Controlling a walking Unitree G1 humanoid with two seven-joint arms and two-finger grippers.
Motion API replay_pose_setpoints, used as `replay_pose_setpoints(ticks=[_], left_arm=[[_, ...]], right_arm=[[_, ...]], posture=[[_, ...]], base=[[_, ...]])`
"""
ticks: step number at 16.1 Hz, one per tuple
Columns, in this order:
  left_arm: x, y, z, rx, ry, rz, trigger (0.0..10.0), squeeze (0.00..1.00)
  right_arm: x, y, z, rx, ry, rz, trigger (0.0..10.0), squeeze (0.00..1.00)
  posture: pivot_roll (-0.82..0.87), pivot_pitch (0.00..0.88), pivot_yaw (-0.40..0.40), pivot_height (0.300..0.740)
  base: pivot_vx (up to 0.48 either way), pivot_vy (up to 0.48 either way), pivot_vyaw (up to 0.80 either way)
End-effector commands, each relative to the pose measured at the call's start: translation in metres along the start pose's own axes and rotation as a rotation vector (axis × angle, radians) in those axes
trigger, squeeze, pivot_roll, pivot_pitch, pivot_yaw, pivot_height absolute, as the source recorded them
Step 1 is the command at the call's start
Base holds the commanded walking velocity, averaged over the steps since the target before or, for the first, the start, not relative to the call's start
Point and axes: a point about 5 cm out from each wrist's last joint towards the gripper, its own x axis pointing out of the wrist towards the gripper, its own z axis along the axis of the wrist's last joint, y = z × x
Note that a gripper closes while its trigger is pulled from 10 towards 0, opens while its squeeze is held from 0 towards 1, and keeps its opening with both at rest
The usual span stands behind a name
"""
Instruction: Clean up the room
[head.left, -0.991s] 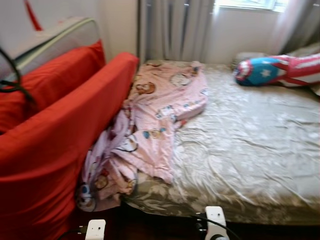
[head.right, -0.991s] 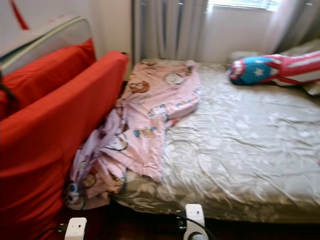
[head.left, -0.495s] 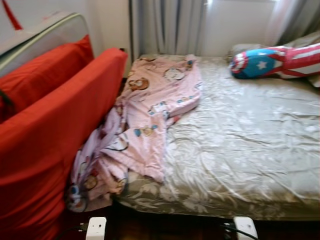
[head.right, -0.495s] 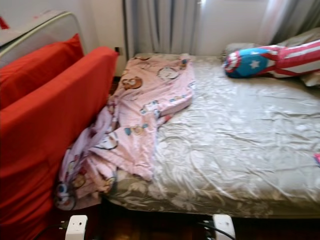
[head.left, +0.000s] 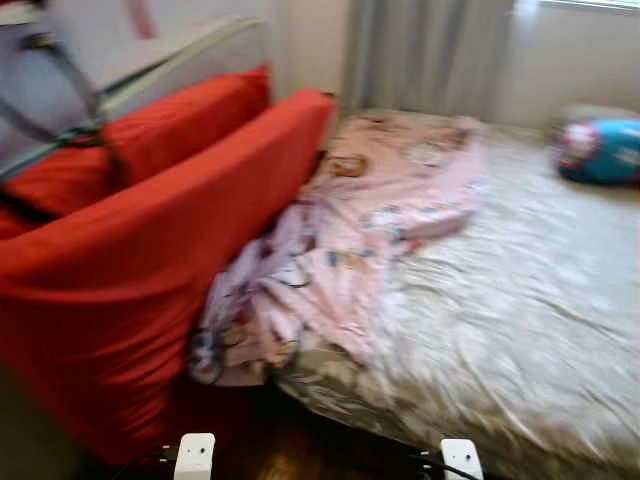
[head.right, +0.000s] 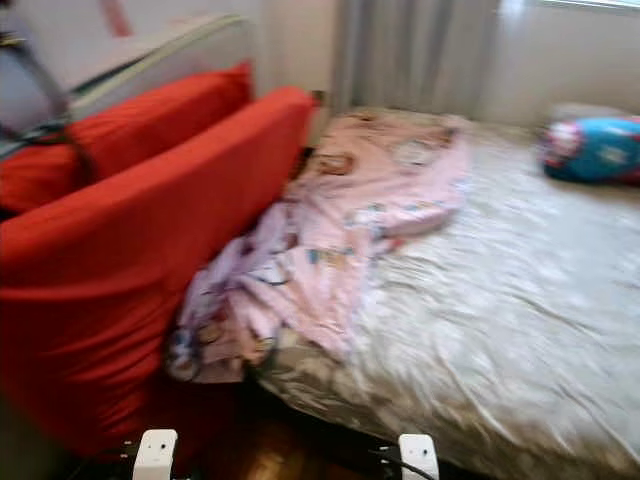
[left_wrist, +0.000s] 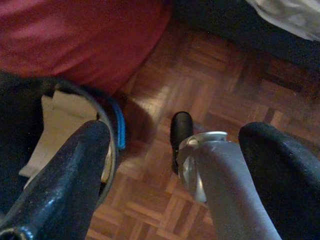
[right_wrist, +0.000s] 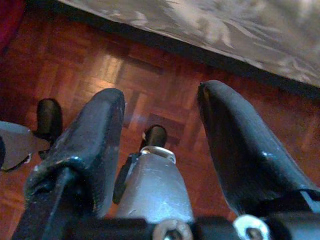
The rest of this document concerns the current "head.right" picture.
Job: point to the pink cartoon blanket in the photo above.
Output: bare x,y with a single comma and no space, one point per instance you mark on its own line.
360,210

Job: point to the large red cushion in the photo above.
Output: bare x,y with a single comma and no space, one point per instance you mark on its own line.
120,300

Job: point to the small red cushion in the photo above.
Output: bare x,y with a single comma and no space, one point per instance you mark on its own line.
160,130

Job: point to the grey curtain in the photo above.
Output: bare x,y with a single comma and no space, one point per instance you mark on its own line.
410,50

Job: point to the bed with grey floral sheet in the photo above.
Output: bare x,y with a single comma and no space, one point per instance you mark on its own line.
510,300

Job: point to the star striped bolster pillow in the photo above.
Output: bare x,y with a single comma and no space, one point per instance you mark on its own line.
595,150

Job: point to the bright window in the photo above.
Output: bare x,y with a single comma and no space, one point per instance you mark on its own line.
590,4

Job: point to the red wall tassel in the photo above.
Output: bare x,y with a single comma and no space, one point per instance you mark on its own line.
115,18

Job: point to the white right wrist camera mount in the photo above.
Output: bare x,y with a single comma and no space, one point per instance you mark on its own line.
420,456

